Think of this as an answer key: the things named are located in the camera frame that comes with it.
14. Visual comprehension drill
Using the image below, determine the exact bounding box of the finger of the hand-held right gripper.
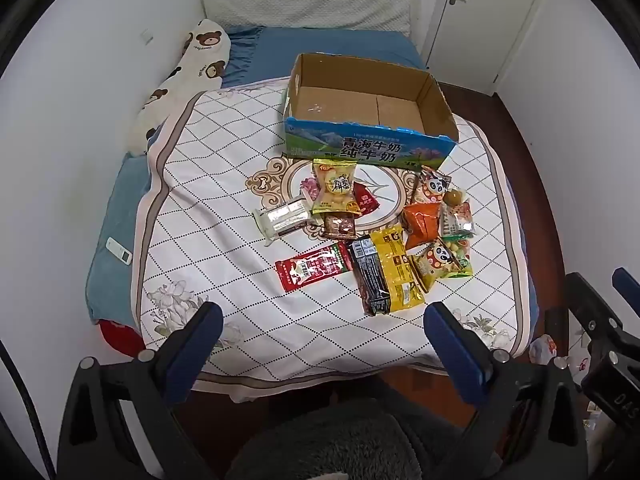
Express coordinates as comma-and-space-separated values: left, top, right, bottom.
612, 267, 640, 312
566, 272, 626, 357

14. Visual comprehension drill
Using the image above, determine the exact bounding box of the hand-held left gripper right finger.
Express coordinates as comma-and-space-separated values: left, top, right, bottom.
424, 301, 586, 480

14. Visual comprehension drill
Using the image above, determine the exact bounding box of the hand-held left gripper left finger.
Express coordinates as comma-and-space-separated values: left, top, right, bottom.
57, 302, 223, 480

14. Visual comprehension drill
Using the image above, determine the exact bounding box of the panda print snack packet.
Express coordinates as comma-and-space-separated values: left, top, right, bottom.
419, 167, 453, 206
410, 241, 463, 291

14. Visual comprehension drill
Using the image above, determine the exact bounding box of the long yellow snack packet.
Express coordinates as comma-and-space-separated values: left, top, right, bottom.
370, 227, 426, 313

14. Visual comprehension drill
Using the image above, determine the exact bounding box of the green pea snack packet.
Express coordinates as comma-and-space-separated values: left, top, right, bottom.
442, 232, 473, 278

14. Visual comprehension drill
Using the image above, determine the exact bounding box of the long black snack packet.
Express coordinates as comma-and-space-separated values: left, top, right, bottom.
346, 237, 392, 317

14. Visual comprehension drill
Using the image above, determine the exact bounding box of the orange snack packet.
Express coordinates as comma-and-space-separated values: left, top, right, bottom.
402, 202, 443, 250

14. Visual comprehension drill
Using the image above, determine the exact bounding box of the small white snack packet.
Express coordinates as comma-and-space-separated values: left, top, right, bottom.
440, 202, 475, 237

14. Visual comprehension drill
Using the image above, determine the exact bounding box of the long red snack packet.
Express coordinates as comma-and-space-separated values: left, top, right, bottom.
275, 241, 353, 293

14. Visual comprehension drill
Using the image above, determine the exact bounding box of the silver white snack packet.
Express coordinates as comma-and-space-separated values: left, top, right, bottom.
254, 197, 321, 241

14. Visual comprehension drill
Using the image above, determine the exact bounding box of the brown nut snack packet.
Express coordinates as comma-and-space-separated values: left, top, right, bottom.
320, 212, 357, 240

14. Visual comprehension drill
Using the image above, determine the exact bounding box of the dark red small snack packet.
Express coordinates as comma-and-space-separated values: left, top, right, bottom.
350, 182, 381, 216

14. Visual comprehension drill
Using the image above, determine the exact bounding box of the yellow green snack packet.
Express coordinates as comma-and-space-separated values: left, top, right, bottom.
312, 159, 359, 216

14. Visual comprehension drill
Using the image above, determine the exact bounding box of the cardboard box blue print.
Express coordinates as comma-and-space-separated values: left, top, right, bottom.
283, 53, 460, 170

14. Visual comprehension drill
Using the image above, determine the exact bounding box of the red cloth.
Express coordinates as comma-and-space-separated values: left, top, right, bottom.
97, 319, 146, 358

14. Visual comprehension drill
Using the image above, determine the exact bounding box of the white remote control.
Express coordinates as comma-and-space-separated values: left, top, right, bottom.
106, 237, 132, 265

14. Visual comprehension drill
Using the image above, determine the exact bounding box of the person's dark fleece clothing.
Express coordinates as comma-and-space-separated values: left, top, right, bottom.
225, 375, 468, 480

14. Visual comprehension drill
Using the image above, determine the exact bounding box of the white diamond pattern quilt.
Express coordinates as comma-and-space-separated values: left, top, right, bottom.
132, 82, 531, 406

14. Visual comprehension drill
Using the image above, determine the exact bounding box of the bear print pillow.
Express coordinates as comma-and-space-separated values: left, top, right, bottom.
125, 19, 232, 156

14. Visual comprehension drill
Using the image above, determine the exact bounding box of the white door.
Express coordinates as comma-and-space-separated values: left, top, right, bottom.
420, 0, 548, 93

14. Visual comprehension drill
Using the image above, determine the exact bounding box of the blue bed sheet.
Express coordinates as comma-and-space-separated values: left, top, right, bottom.
85, 26, 431, 326

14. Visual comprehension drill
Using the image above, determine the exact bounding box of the grey pillow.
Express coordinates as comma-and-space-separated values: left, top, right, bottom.
200, 0, 413, 33

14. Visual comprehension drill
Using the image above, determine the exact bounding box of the black cable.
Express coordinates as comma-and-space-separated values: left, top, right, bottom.
0, 340, 51, 480

